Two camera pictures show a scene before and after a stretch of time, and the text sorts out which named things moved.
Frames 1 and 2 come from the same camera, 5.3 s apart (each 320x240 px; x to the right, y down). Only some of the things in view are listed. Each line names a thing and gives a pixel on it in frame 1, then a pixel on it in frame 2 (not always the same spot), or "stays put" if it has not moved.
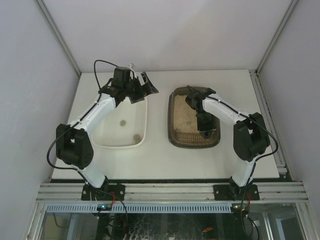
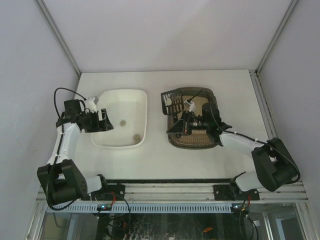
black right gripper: x=206 y=128 to x=185 y=125
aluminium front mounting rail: x=60 y=192 stays put
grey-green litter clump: x=136 y=137 stays put
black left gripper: x=139 y=90 to x=99 y=121
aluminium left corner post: x=51 y=20 stays put
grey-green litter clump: x=122 y=123 stays put
